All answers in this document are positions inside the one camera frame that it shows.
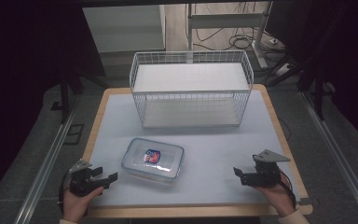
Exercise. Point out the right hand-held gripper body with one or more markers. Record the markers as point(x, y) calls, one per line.
point(265, 174)

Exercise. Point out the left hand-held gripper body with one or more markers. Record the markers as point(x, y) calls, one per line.
point(81, 183)

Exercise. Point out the person's left hand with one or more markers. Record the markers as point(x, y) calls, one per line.
point(76, 203)

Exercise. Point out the person's right hand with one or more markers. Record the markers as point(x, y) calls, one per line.
point(276, 196)

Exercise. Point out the light blue table mat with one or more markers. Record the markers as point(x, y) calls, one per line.
point(217, 149)

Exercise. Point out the red and blue packet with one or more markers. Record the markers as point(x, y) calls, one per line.
point(152, 155)

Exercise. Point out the clear plastic lidded container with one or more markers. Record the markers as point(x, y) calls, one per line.
point(167, 160)

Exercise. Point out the black stand leg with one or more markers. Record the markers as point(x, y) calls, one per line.
point(64, 96)
point(318, 96)

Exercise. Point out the white power strip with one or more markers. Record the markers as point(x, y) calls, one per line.
point(283, 70)

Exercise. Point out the dark curtain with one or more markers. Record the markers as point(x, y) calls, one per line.
point(21, 62)
point(348, 62)

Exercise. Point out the white cabinet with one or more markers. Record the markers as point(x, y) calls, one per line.
point(124, 28)

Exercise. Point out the grey metal stand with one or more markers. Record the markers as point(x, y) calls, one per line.
point(227, 20)

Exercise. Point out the aluminium floor rail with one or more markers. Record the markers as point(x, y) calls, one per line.
point(338, 152)
point(43, 168)

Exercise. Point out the black floor frame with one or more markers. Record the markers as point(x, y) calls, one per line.
point(74, 134)

